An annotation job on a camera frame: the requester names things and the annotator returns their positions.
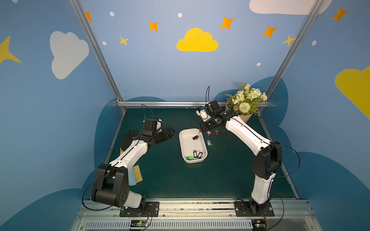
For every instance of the aluminium frame post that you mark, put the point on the aluminium frame post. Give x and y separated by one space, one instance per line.
85 23
300 36

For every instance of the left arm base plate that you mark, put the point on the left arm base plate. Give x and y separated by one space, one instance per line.
151 207

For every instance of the front aluminium rail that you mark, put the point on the front aluminium rail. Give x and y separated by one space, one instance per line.
200 215

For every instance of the light green tag key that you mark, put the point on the light green tag key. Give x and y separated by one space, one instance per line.
209 142

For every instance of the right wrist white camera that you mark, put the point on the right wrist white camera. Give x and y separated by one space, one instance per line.
202 112

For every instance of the left aluminium frame post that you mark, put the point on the left aluminium frame post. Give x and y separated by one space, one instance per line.
85 23

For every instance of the black glove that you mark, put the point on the black glove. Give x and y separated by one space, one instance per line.
127 139

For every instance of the white green artificial flowers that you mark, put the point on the white green artificial flowers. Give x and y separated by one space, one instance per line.
246 101

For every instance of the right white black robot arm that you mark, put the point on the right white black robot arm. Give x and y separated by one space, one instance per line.
268 154

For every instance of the right green circuit board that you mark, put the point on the right green circuit board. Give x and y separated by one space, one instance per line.
259 225

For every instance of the left green circuit board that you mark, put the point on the left green circuit board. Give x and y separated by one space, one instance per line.
138 224

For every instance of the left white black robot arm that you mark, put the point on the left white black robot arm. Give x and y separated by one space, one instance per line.
111 183

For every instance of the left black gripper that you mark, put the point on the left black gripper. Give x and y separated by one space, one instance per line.
161 134

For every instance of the green circuit board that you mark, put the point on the green circuit board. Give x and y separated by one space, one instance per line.
259 225
138 224

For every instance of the rear aluminium frame bar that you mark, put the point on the rear aluminium frame bar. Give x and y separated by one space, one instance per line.
160 104

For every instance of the white oval storage box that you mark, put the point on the white oval storage box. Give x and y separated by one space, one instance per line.
187 145

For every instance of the wrist white camera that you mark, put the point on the wrist white camera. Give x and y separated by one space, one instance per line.
202 112
157 124

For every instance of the right aluminium frame post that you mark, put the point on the right aluminium frame post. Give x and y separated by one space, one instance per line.
300 36

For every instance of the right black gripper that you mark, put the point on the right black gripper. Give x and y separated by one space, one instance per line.
208 124

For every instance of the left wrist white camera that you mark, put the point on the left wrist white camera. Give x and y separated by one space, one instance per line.
157 124

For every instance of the pink ribbed flower pot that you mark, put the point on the pink ribbed flower pot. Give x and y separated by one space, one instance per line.
244 118

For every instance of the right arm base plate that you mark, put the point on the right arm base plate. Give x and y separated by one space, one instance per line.
247 209

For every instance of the blue brush with bristles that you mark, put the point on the blue brush with bristles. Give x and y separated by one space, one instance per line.
135 175

